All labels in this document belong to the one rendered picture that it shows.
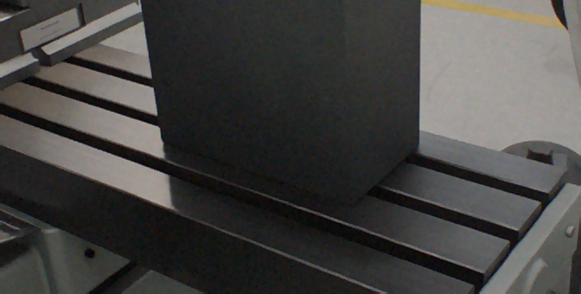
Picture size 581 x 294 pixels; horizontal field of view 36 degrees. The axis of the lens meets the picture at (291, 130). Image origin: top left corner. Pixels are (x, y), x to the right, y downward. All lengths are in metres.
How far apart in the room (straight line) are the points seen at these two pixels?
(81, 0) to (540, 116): 2.01
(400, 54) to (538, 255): 0.20
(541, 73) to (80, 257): 2.41
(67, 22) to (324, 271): 0.54
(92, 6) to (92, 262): 0.33
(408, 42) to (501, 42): 2.65
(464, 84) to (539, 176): 2.29
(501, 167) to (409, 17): 0.16
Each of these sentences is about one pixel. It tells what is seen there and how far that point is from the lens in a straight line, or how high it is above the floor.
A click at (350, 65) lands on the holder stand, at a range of 0.69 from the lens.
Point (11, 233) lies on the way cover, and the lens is 0.91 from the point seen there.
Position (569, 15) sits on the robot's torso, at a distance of 1.04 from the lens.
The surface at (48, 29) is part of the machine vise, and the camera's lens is 1.08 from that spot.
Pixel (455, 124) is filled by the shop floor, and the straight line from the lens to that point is 2.82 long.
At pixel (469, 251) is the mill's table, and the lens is 0.70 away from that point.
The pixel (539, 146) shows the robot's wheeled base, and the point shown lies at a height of 0.65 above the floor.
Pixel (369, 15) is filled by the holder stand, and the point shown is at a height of 1.10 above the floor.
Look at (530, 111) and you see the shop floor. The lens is 2.92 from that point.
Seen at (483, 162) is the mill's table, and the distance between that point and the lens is 0.81.
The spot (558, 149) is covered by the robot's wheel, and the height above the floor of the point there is 0.60.
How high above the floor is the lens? 1.36
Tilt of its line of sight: 29 degrees down
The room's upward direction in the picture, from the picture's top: 4 degrees counter-clockwise
